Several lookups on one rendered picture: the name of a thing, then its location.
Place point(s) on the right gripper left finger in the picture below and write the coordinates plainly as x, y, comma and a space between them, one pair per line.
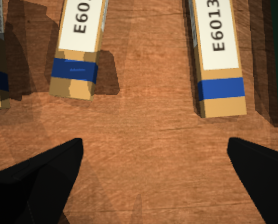
35, 191

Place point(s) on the white welding electrode pack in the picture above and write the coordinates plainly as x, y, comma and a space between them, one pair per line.
75, 65
219, 75

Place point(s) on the tan cardboard box with white label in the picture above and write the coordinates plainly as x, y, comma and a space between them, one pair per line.
4, 87

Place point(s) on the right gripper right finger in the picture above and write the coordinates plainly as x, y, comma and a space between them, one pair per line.
257, 169

